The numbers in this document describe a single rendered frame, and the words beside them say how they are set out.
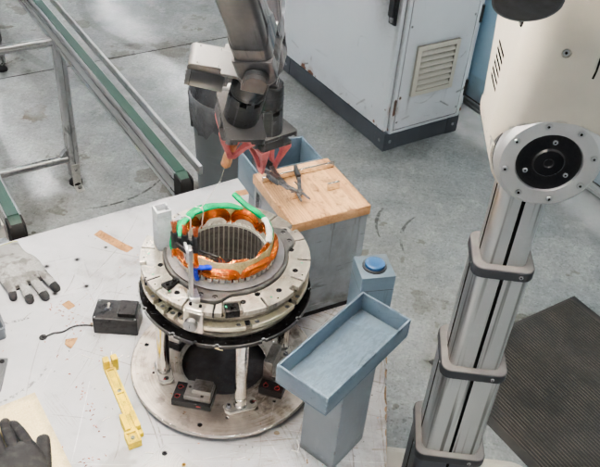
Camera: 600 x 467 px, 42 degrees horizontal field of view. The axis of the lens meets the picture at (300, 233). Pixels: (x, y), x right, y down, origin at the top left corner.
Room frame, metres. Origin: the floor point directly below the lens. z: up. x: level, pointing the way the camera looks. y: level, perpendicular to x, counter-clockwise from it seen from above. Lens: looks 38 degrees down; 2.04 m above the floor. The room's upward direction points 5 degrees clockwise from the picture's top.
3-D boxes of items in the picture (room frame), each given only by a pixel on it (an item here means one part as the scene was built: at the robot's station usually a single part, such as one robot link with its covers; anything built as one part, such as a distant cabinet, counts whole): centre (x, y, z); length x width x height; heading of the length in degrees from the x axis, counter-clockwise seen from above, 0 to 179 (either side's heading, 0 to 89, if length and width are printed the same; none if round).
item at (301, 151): (1.53, 0.06, 0.92); 0.17 x 0.11 x 0.28; 120
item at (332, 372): (0.95, -0.10, 0.92); 0.25 x 0.11 x 0.28; 144
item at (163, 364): (1.07, 0.25, 0.91); 0.02 x 0.02 x 0.21
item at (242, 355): (1.00, 0.09, 0.91); 0.02 x 0.02 x 0.21
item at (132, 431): (0.99, 0.32, 0.80); 0.22 x 0.04 x 0.03; 28
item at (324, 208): (1.40, -0.02, 1.05); 0.20 x 0.19 x 0.02; 30
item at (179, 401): (1.01, 0.18, 0.81); 0.08 x 0.05 x 0.01; 83
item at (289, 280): (1.12, 0.14, 1.09); 0.32 x 0.32 x 0.01
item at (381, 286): (1.19, -0.15, 0.91); 0.07 x 0.07 x 0.25; 15
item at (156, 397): (1.12, 0.14, 0.80); 0.39 x 0.39 x 0.01
